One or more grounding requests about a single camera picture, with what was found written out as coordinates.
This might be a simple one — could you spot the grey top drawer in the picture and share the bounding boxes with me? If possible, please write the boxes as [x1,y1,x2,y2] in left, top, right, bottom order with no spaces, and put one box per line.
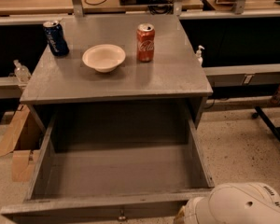
[1,100,214,224]

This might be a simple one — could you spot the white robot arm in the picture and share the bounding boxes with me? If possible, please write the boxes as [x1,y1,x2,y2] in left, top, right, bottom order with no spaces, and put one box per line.
[175,182,280,224]

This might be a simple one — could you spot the grey wooden drawer cabinet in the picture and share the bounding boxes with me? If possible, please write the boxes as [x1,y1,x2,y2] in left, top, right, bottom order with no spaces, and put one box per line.
[21,14,212,120]

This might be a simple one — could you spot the white bowl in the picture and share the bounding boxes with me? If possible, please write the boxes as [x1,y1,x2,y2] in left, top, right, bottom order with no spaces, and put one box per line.
[82,44,126,73]

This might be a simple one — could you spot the red cola can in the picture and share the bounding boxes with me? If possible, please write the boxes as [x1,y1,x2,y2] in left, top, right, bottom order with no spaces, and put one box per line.
[137,23,155,63]

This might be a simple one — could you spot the white pump dispenser bottle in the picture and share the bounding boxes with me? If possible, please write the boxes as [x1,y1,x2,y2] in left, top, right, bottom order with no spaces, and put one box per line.
[195,45,204,66]

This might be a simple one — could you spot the dark blue soda can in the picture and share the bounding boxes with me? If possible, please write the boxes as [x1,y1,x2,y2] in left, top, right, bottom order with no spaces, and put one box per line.
[43,21,69,56]

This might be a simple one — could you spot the brown cardboard box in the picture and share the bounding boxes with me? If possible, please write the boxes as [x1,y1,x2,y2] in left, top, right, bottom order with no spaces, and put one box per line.
[0,105,42,182]

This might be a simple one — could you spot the clear plastic bottle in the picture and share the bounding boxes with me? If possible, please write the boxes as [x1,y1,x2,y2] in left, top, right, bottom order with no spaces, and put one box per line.
[13,60,31,83]

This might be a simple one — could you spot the black chair base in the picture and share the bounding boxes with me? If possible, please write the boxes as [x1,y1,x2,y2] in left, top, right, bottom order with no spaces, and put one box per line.
[252,106,280,143]

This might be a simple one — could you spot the wooden desk with metal frame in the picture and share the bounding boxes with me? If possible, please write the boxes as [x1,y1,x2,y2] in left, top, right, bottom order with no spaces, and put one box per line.
[0,0,205,26]

